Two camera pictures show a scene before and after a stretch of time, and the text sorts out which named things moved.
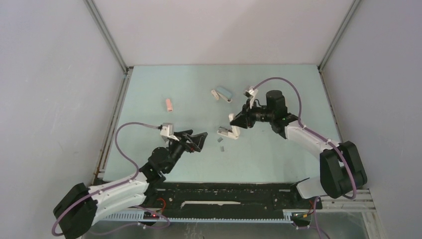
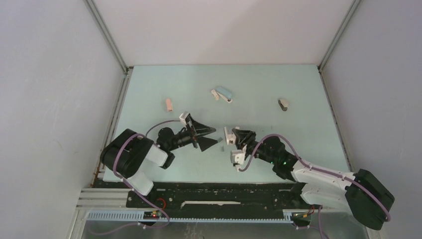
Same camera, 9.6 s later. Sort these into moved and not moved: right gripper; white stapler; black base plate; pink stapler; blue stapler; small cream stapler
Moved: right gripper; white stapler
Not moved: blue stapler; black base plate; small cream stapler; pink stapler
